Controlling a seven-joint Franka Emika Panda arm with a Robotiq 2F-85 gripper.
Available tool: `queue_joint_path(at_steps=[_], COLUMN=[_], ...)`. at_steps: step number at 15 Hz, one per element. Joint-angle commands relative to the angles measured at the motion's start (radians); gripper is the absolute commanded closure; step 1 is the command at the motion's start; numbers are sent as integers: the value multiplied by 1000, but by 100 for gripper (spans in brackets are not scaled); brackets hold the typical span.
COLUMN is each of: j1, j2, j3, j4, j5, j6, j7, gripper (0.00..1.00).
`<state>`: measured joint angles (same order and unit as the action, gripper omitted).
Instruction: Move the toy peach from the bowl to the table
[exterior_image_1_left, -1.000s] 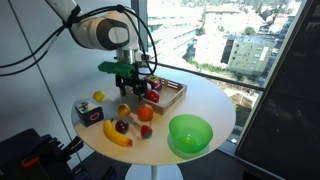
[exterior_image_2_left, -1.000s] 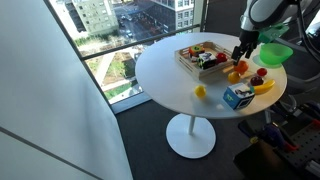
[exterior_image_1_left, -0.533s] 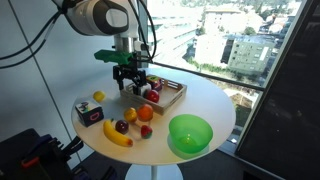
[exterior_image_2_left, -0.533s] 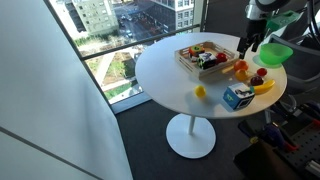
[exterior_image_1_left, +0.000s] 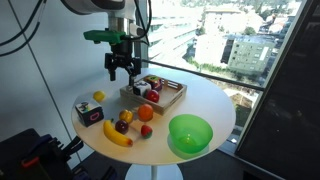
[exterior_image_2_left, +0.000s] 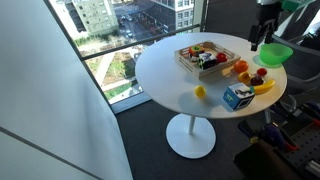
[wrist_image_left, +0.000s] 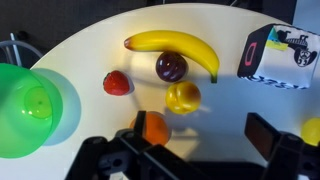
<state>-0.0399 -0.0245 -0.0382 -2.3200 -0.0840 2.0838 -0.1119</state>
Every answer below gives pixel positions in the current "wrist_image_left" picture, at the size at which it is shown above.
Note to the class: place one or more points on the yellow toy banana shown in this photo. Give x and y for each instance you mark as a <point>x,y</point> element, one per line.
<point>180,41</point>

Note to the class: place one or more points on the toy orange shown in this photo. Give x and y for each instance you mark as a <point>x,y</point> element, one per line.
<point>156,128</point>

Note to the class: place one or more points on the grey chair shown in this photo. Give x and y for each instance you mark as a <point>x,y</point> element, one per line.
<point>15,45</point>

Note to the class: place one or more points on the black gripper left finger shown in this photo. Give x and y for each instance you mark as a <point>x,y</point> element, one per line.
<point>90,156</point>

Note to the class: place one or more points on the yellow-orange toy peach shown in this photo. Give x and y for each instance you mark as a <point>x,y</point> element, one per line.
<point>182,97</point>

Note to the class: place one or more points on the red toy strawberry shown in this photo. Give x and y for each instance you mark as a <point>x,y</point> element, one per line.
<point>116,83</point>

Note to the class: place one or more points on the dark purple toy plum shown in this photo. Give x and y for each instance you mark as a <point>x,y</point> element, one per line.
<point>171,66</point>

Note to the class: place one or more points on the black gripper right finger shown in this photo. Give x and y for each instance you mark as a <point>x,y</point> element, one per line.
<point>263,133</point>

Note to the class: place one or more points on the yellow toy lemon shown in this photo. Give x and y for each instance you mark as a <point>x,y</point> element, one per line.
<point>311,131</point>

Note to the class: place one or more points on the green plastic bowl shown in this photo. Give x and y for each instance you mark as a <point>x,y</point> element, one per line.
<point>16,116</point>

